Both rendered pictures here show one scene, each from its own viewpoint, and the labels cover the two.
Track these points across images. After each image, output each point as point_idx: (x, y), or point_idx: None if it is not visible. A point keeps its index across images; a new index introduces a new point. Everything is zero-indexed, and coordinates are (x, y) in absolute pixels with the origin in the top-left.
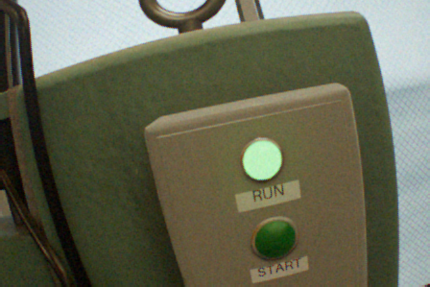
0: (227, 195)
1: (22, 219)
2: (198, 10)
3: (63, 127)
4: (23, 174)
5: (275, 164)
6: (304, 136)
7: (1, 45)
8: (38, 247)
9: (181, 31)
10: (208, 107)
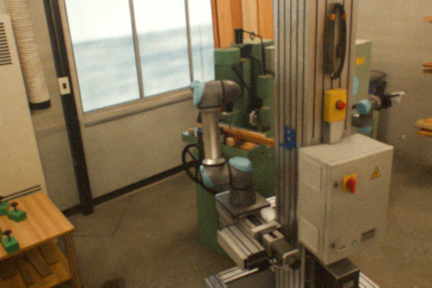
0: (274, 53)
1: (251, 56)
2: (253, 38)
3: (259, 47)
4: (251, 52)
5: None
6: None
7: (242, 38)
8: (255, 59)
9: (252, 40)
10: (268, 47)
